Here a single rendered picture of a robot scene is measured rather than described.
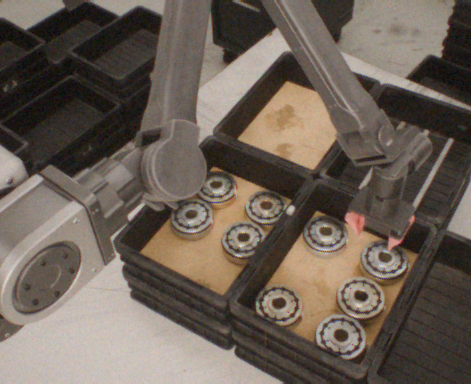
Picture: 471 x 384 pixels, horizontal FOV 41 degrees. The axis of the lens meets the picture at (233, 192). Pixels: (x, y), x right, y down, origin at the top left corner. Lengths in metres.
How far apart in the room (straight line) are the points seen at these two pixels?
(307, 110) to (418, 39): 1.85
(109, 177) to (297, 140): 1.02
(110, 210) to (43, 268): 0.10
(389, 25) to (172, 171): 2.97
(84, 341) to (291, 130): 0.77
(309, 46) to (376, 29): 2.65
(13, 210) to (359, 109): 0.55
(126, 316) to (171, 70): 0.86
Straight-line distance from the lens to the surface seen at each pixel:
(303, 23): 0.97
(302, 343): 1.23
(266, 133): 1.73
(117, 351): 1.52
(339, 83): 1.00
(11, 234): 0.70
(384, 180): 1.05
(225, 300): 1.28
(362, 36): 3.56
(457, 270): 1.50
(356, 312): 1.36
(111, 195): 0.74
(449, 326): 1.42
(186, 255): 1.47
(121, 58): 2.62
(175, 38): 0.83
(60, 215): 0.69
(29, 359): 1.56
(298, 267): 1.44
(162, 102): 0.80
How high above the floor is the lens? 2.02
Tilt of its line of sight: 49 degrees down
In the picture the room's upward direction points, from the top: 3 degrees counter-clockwise
